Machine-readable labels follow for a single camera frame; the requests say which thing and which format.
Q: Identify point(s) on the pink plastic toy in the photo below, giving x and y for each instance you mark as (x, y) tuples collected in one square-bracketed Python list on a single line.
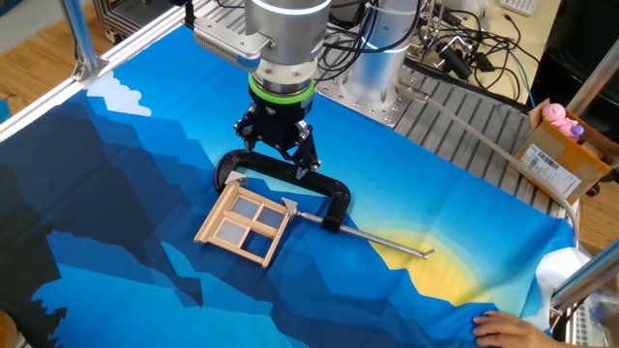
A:
[(556, 116)]

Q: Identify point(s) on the wooden window frame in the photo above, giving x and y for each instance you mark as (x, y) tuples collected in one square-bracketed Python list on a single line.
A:
[(215, 217)]

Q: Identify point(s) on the blue mountain print tablecloth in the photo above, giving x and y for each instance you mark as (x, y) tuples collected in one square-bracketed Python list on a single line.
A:
[(145, 290)]

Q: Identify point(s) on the long aluminium table rail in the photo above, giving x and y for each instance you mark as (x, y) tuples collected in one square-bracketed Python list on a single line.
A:
[(72, 87)]

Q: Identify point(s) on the beige desk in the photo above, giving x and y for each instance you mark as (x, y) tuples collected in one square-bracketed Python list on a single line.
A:
[(544, 34)]

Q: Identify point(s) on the black striped profile cart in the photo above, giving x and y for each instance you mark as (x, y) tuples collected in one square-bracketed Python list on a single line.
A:
[(121, 17)]

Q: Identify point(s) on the clear plastic bag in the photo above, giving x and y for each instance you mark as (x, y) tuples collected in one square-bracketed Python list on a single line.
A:
[(604, 319)]

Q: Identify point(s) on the small black power adapter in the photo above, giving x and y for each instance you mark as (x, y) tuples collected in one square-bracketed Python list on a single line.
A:
[(483, 62)]

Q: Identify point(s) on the thick aluminium profile bar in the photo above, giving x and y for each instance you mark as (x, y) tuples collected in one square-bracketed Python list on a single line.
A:
[(587, 278)]

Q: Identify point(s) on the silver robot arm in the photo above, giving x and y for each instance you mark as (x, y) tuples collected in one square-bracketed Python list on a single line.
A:
[(285, 29)]

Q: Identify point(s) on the person's bare hand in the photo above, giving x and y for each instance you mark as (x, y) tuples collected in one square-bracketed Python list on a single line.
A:
[(508, 333)]

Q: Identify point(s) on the wooden sash with frosted pane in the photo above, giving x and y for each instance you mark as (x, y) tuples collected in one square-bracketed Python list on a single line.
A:
[(227, 232)]

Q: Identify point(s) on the black C-clamp with screw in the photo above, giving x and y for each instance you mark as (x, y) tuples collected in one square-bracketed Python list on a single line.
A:
[(329, 186)]

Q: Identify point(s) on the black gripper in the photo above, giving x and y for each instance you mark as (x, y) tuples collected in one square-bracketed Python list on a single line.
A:
[(280, 121)]

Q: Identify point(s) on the purple bottle cap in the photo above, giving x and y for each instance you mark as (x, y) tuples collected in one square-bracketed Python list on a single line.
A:
[(577, 130)]

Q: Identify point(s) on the slanted aluminium post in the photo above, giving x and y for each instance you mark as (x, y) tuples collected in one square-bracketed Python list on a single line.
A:
[(595, 72)]

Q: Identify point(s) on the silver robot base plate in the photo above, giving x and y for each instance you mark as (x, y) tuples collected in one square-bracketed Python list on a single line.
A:
[(387, 113)]

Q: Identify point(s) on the cardboard box with label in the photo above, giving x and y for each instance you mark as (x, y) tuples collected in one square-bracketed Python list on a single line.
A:
[(556, 159)]

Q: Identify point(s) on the person's bare forearm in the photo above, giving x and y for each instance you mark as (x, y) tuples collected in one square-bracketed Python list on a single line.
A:
[(558, 344)]

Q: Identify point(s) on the white keyboard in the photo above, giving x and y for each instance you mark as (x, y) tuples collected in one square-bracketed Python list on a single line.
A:
[(520, 6)]

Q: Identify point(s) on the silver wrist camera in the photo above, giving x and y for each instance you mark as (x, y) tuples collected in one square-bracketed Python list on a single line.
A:
[(222, 41)]

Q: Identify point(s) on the brown rounded object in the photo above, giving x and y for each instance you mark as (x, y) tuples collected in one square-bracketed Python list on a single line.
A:
[(6, 333)]

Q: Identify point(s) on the upright aluminium post with bracket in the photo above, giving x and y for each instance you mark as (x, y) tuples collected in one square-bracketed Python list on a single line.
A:
[(77, 34)]

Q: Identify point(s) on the black cabinet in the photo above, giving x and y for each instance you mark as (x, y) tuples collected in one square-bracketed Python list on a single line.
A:
[(580, 48)]

